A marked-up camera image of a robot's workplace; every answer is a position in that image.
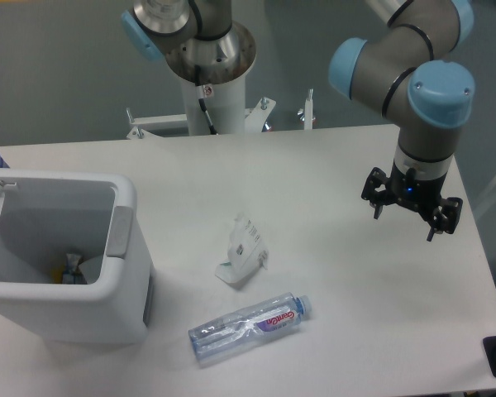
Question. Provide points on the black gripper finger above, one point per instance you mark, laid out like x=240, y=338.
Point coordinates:
x=445, y=217
x=376, y=191

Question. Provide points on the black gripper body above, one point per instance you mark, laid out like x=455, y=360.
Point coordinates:
x=417, y=195

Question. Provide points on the clear plastic water bottle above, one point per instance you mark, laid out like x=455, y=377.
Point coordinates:
x=249, y=327

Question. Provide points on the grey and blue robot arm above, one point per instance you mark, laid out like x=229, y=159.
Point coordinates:
x=404, y=77

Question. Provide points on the white trash can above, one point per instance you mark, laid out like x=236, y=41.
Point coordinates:
x=44, y=215

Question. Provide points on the blue wrapper inside bin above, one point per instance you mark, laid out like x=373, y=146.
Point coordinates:
x=71, y=274

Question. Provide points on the white bracket with bolt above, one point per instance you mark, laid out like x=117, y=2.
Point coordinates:
x=306, y=115

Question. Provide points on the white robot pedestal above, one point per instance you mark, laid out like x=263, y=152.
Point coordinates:
x=212, y=77

